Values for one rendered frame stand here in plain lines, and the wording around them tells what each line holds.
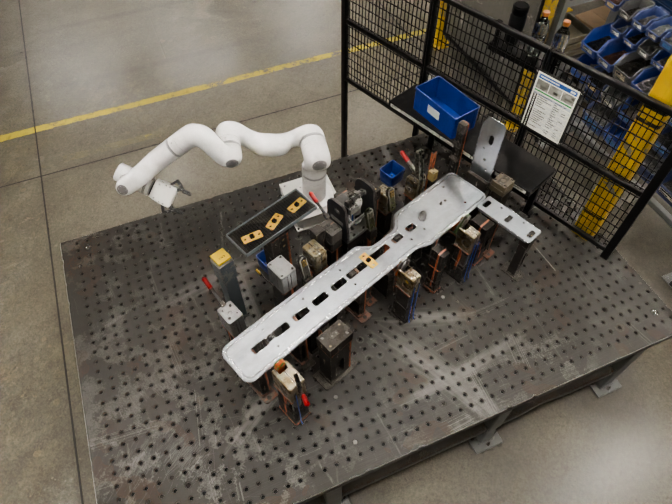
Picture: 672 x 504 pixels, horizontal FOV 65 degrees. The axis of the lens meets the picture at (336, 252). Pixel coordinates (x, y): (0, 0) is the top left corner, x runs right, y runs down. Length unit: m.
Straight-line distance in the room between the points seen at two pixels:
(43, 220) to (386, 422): 2.86
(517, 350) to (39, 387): 2.56
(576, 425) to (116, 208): 3.22
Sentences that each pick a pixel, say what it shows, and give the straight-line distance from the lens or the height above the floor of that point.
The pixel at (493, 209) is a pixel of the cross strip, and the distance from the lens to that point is 2.52.
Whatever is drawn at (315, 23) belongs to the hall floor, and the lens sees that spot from 5.55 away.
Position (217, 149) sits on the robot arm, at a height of 1.32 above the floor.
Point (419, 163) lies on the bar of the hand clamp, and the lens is 2.42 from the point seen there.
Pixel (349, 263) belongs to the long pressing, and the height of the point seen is 1.00.
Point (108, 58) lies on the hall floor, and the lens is 5.50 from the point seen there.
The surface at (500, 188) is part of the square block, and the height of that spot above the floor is 1.04.
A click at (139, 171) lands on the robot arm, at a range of 2.38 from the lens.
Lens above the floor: 2.85
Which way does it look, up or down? 54 degrees down
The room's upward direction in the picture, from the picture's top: 1 degrees counter-clockwise
